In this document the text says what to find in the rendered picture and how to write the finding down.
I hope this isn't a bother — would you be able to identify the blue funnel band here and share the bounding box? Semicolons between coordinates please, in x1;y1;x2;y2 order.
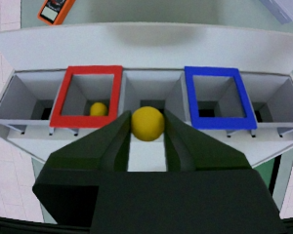
184;66;258;130

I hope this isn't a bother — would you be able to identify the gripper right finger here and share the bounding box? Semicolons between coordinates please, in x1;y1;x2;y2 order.
163;110;252;172

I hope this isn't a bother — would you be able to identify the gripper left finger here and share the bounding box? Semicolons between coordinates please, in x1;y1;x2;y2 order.
42;110;132;172

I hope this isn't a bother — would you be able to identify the yellow ball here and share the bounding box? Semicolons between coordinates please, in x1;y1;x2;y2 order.
90;103;108;117
130;106;164;142

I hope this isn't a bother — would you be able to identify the red funnel rim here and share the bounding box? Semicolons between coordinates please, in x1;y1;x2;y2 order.
49;65;122;129

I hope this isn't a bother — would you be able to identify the orange digital multimeter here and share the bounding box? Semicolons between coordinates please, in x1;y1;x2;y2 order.
37;0;76;26

